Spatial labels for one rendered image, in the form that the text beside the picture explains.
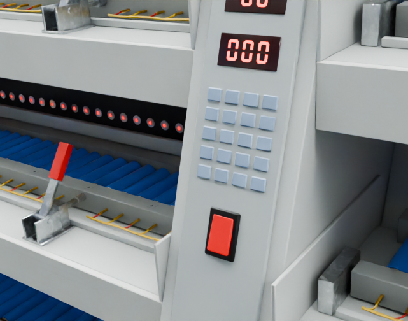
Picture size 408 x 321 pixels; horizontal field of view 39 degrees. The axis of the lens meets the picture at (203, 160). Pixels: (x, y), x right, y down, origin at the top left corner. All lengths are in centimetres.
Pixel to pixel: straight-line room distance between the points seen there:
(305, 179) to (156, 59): 15
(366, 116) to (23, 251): 33
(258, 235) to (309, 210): 4
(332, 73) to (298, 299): 16
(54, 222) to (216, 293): 20
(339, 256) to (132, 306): 17
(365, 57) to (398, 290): 16
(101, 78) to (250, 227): 19
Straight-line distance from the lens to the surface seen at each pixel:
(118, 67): 48
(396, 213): 57
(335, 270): 43
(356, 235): 50
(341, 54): 39
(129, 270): 49
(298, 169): 38
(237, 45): 40
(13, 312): 76
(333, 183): 44
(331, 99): 38
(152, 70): 45
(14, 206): 64
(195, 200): 41
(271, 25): 39
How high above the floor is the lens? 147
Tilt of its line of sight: 7 degrees down
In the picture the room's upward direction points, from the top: 8 degrees clockwise
